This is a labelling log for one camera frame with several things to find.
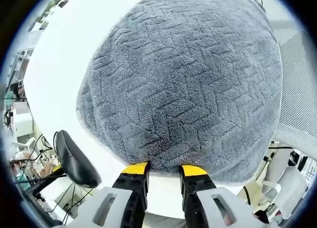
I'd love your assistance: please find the grey towel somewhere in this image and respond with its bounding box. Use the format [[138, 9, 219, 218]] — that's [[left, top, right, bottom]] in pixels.
[[75, 0, 283, 188]]

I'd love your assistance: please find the black padded saddle seat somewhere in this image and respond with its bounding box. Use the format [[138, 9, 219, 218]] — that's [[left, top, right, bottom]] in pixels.
[[53, 130, 102, 188]]

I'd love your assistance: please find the black metal stand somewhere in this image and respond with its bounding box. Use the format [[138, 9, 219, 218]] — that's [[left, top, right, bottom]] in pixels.
[[14, 165, 68, 197]]

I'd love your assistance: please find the grey mesh office chair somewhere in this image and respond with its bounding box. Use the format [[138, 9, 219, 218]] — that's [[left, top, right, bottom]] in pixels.
[[271, 31, 317, 155]]

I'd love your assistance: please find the black floor cable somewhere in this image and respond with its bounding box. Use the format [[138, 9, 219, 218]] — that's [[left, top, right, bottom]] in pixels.
[[243, 185, 252, 206]]

